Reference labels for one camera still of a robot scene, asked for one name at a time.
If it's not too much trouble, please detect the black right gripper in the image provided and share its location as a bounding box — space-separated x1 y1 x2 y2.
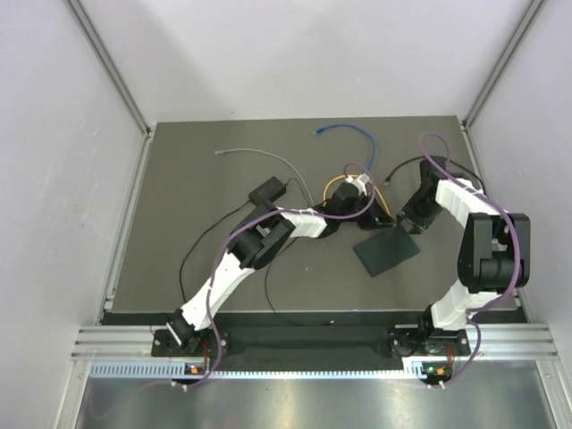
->
397 189 442 235

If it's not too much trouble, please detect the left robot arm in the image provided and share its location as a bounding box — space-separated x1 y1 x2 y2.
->
166 174 395 355

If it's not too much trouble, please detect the dark grey network switch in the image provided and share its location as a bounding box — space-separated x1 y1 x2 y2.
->
353 226 420 277

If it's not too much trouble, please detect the grey ethernet cable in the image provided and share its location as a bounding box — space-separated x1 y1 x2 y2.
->
214 147 316 209

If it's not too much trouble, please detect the blue ethernet cable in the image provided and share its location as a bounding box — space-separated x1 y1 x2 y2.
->
313 123 379 173

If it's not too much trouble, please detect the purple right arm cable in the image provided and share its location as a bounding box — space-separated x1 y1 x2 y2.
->
417 132 523 390

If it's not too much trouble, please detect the black power adapter brick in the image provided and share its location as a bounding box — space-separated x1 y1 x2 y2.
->
248 176 286 206

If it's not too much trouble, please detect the grey slotted cable duct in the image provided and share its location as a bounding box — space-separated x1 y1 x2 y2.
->
89 361 450 381

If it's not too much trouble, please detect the aluminium frame rail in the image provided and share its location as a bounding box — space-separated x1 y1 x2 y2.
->
71 324 558 367

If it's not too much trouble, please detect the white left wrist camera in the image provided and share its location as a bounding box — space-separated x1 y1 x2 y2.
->
345 173 370 196

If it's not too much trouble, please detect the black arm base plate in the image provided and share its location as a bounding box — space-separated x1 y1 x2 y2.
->
150 324 470 361

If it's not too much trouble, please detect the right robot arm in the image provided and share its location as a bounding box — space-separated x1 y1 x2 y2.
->
398 157 531 355

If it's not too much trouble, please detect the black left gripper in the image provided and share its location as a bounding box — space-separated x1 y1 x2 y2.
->
337 189 393 228

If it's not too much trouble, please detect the black usb cable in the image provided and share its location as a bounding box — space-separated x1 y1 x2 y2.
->
178 200 256 305

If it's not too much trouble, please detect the black ethernet cable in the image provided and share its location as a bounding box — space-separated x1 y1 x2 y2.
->
383 155 486 191

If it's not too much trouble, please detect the yellow ethernet cable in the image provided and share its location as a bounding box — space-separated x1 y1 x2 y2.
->
322 173 393 216

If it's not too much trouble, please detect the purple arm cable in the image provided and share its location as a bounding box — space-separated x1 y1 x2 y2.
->
417 132 523 390
209 161 375 390

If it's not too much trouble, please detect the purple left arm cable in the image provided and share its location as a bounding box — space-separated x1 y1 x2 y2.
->
209 161 375 390

